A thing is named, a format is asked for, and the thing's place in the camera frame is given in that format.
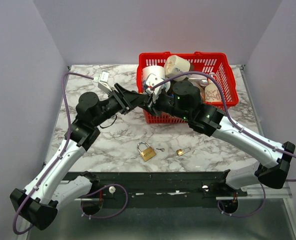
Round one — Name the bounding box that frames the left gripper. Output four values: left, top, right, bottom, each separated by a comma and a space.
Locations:
93, 83, 149, 127

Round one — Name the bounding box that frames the large brass padlock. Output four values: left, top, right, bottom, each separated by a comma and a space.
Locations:
137, 141, 156, 162

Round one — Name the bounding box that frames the small brass padlock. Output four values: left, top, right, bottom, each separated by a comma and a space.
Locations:
176, 147, 191, 156

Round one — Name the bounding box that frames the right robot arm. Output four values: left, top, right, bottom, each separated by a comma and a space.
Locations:
144, 76, 295, 196

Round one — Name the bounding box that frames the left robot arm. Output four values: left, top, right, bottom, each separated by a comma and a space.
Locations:
10, 84, 149, 230

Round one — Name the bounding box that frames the white blue paper roll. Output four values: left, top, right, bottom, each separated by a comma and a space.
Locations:
142, 65, 165, 84

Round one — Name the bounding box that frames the beige wrapped paper roll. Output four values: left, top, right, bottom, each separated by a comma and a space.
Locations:
164, 55, 193, 78

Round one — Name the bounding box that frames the silver can top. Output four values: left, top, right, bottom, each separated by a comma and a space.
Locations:
199, 79, 209, 88

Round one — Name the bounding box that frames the cream pump bottle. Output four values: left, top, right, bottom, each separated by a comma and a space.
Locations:
205, 78, 222, 103

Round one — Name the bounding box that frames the red plastic basket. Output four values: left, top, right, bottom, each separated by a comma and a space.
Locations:
136, 51, 239, 124

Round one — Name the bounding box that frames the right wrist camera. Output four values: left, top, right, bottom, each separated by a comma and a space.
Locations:
144, 73, 167, 103

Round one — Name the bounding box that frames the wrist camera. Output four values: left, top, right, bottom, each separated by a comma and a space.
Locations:
93, 71, 112, 95
144, 73, 167, 103

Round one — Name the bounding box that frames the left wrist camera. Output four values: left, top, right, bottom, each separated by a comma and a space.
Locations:
93, 71, 112, 95

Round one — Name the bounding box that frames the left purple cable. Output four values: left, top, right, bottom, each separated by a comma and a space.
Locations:
12, 72, 96, 235

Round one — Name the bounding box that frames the purple cable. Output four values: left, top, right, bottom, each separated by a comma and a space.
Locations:
12, 72, 96, 235
151, 71, 296, 182

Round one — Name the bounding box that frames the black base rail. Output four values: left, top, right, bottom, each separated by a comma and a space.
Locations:
70, 171, 248, 208

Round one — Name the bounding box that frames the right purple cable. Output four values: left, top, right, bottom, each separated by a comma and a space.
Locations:
151, 71, 296, 182

